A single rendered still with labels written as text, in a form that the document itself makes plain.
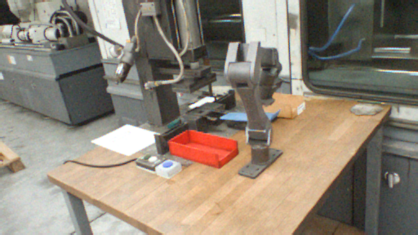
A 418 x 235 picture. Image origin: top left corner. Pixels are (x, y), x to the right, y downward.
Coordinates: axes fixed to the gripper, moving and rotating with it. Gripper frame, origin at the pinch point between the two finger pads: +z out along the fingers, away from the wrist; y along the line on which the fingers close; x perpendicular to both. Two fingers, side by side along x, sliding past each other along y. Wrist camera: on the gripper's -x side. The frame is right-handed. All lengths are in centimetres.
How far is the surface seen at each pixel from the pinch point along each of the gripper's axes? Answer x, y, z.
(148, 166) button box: 37.8, 14.9, 19.0
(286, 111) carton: -24.0, -4.4, 4.7
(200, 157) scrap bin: 24.4, 2.7, 12.1
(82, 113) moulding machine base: -99, 258, 208
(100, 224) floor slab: 5, 77, 149
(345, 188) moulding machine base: -62, -40, 48
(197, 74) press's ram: 3.9, 27.9, -3.8
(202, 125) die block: 4.9, 18.1, 15.9
